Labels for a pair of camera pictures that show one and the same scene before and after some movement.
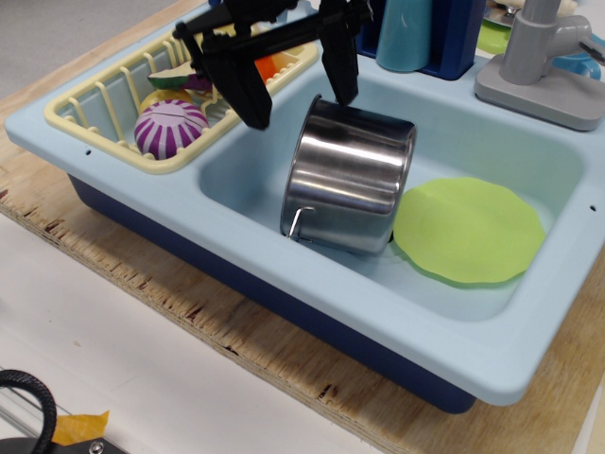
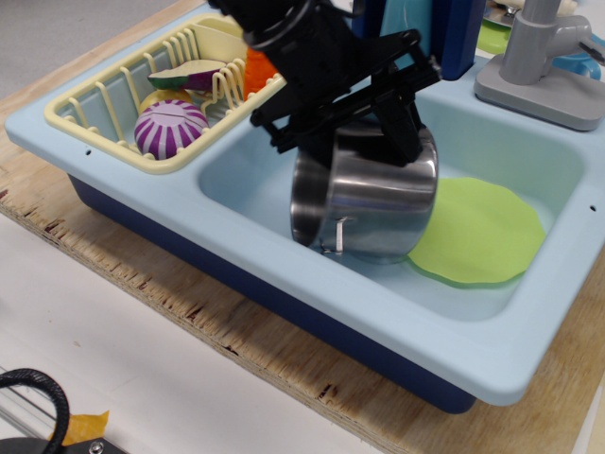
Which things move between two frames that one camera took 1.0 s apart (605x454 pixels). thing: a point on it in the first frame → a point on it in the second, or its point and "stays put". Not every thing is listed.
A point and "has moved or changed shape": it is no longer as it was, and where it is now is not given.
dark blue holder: (456, 32) stays put
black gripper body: (244, 24) → (329, 73)
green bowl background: (492, 37) stays put
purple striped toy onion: (164, 127) stays put
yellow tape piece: (77, 428) stays put
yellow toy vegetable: (160, 95) stays put
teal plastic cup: (405, 39) stays put
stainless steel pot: (348, 177) has moved or changed shape
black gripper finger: (340, 55) → (401, 125)
